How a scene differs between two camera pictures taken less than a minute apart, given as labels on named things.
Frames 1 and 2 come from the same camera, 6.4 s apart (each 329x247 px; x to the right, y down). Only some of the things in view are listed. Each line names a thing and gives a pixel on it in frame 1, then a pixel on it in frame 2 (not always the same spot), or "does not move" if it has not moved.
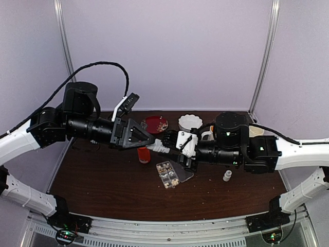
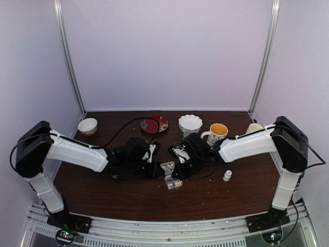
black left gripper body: (78, 125) → (133, 168)
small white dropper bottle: (227, 175) does not move
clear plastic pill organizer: (171, 173) does not move
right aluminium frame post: (275, 7) does not move
